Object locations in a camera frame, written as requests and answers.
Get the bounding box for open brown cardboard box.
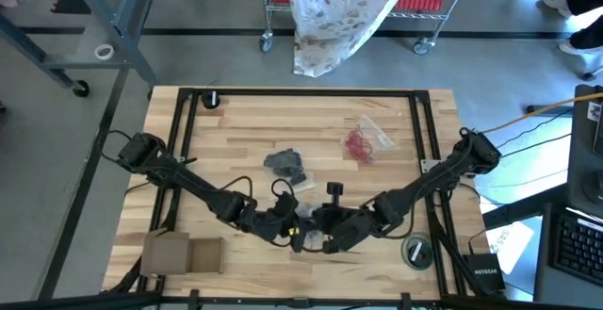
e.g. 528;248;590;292
139;227;226;278

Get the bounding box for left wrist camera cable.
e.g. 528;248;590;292
220;175;296;248

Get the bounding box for clear plastic zip bag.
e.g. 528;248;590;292
262;147;316;193
294;200;334;253
341;113;396;168

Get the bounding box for yellow cable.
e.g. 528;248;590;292
480;91;603;135

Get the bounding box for office chair base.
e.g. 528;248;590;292
579;62;603;83

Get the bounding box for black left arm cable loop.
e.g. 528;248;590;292
100;129;132;166

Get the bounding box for black floor cable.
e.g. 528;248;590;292
498;133;572;159
494;110;574;151

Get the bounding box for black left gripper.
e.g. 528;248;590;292
252;190;315;253

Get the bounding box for black round puck white label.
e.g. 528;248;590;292
200;90;222;110
406;238;432;268

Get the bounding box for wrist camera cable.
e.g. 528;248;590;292
376;205;416;241
220;175;296;248

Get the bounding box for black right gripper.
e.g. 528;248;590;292
310;182;373;253

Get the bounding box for white printed paper sheet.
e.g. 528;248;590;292
479;195;536;276

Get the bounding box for black Netgear network switch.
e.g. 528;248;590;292
463;252;507;298

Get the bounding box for green tape ring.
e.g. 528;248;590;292
400;232;435;271

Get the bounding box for black metal beam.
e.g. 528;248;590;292
481;183;571;232

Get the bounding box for black serrated foam block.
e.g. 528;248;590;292
50;0;93;16

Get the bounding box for chrome wire rack cart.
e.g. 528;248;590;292
257;0;478;57

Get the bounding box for grey metal workbench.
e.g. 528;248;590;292
0;0;164;98

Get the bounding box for black switch cable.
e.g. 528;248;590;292
465;227;488;256

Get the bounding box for black power cable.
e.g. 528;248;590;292
123;179;159;196

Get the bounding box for dark desk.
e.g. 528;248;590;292
533;201;603;310

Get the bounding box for white floral curtain cloth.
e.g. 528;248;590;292
282;0;418;79

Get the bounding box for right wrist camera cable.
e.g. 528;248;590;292
376;205;416;241

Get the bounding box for black desk foot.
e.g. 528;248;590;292
525;104;575;118

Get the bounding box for black keyboard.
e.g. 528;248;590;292
549;215;603;288

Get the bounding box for person's shoe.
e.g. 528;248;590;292
559;39;603;58
540;0;574;19

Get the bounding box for white tape roll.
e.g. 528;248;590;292
93;43;116;61

